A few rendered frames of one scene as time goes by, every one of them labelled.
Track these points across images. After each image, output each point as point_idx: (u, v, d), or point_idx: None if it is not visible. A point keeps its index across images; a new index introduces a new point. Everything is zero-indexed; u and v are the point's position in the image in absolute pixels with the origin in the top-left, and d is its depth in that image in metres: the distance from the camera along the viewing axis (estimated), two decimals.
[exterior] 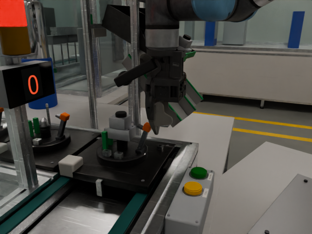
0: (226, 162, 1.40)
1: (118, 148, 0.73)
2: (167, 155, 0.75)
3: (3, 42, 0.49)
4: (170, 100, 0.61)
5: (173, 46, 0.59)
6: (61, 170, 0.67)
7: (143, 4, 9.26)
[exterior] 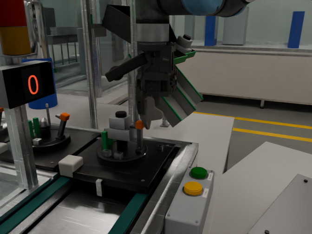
0: (226, 162, 1.40)
1: (118, 148, 0.73)
2: (167, 155, 0.75)
3: (3, 42, 0.49)
4: (160, 95, 0.62)
5: (163, 40, 0.59)
6: (61, 170, 0.67)
7: None
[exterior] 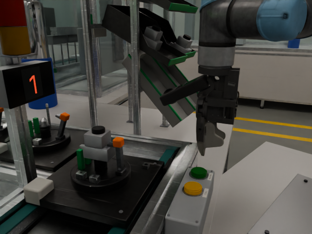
0: (226, 162, 1.40)
1: (96, 169, 0.62)
2: (153, 176, 0.64)
3: (3, 42, 0.49)
4: (224, 122, 0.57)
5: (230, 64, 0.54)
6: (27, 196, 0.57)
7: (143, 4, 9.26)
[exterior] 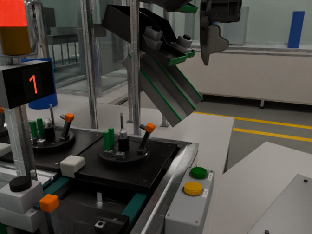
0: (226, 162, 1.40)
1: None
2: None
3: (3, 42, 0.49)
4: (228, 20, 0.57)
5: None
6: None
7: (143, 4, 9.26)
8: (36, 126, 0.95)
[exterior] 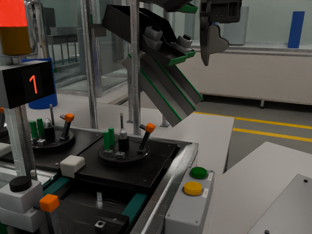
0: (226, 162, 1.40)
1: None
2: None
3: (3, 42, 0.49)
4: (228, 20, 0.57)
5: None
6: None
7: (143, 4, 9.26)
8: (36, 126, 0.95)
